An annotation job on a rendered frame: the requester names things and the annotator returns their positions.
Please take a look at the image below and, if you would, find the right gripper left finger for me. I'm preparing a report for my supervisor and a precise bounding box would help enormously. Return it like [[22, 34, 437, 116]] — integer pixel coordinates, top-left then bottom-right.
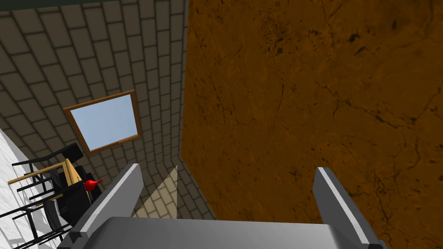
[[68, 163, 144, 249]]

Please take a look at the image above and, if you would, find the wooden framed window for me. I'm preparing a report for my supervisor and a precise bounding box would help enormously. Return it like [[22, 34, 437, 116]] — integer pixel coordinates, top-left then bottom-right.
[[63, 89, 143, 157]]

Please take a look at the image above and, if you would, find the wooden table with black chairs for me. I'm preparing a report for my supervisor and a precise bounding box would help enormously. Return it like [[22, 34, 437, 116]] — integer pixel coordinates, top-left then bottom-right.
[[0, 142, 104, 249]]

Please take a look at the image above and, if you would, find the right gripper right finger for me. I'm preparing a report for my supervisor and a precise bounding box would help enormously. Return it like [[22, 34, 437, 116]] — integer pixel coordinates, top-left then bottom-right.
[[312, 167, 385, 249]]

